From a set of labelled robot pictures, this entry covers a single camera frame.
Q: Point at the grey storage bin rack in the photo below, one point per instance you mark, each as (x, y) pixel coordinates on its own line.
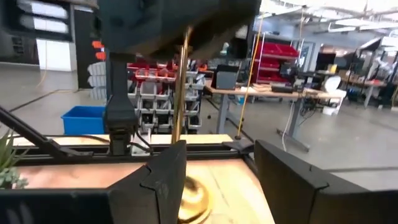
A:
(152, 93)

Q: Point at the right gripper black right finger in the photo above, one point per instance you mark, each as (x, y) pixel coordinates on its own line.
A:
(289, 189)

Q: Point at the black box on desk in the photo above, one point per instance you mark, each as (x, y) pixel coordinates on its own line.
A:
(226, 79)

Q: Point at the stack of white bins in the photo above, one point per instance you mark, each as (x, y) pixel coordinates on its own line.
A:
(98, 81)

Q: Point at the red storage bin shelf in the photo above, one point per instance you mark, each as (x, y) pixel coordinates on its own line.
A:
(275, 51)

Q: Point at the white chair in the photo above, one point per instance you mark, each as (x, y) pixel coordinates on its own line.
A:
(332, 85)

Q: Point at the wooden desk grey legs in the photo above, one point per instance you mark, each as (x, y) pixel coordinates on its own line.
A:
(222, 115)

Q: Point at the wooden workbench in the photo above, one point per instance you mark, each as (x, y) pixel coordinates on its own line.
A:
(368, 93)

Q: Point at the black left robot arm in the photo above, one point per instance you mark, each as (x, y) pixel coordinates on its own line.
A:
(119, 109)

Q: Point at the tall gold candle stick holder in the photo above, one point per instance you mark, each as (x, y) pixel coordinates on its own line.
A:
(180, 93)

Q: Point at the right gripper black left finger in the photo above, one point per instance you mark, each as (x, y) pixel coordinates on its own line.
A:
(161, 193)

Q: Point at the orange wall bins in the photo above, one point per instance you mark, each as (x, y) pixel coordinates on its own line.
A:
(101, 56)

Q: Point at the blue plastic bin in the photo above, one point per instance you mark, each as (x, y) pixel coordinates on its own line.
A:
(84, 121)

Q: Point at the black aluminium table frame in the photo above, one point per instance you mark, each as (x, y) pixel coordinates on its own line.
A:
(211, 151)

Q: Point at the potted green succulent plant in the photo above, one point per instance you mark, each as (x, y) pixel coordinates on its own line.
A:
(7, 161)

